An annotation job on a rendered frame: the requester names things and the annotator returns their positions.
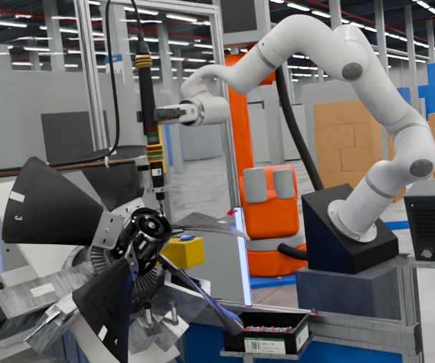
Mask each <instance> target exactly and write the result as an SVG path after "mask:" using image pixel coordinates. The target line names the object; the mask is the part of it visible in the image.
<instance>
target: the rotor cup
mask: <svg viewBox="0 0 435 363"><path fill-rule="evenodd" d="M128 220H130V222H129V223H128V224H127V226H126V227H125V225H126V223H127V222H128ZM149 222H152V223H154V224H155V226H156V227H155V228H154V229H152V228H150V227H149V226H148V223H149ZM171 236H172V229H171V225H170V223H169V222H168V220H167V219H166V218H165V217H164V216H163V215H162V214H161V213H159V212H158V211H156V210H153V209H151V208H148V207H140V208H138V209H136V210H135V211H134V212H133V213H132V214H131V216H130V217H129V218H128V219H127V221H126V222H125V224H124V225H123V226H122V228H121V231H120V234H119V237H118V239H117V242H116V245H115V247H114V249H113V250H111V249H108V248H106V250H107V255H108V257H109V259H110V260H111V262H112V263H115V262H116V261H118V260H119V259H121V258H122V257H123V256H124V254H125V251H126V249H127V246H128V244H129V242H131V244H132V245H133V248H134V252H135V256H136V259H137V262H138V274H137V276H143V275H145V274H148V273H149V272H150V271H151V270H152V269H153V268H154V266H155V265H156V262H157V260H156V259H157V255H158V254H159V253H160V252H161V250H162V249H163V247H164V246H165V245H166V244H167V243H168V242H169V241H170V239H171ZM144 241H145V242H146V243H145V245H144V246H143V247H142V249H139V246H140V245H141V244H142V242H144Z"/></svg>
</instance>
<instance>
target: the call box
mask: <svg viewBox="0 0 435 363"><path fill-rule="evenodd" d="M160 254H163V255H164V256H165V257H166V258H167V259H168V260H171V263H172V264H173V265H175V266H176V267H177V268H182V269H188V268H191V267H193V266H196V265H198V264H201V263H203V262H205V253H204V246H203V240H202V238H198V237H196V238H192V239H191V240H188V241H181V239H180V238H171V239H170V241H169V242H168V243H167V244H166V246H165V247H164V248H163V249H162V250H161V252H160ZM156 266H162V265H161V264H160V263H159V262H158V261H157V262H156Z"/></svg>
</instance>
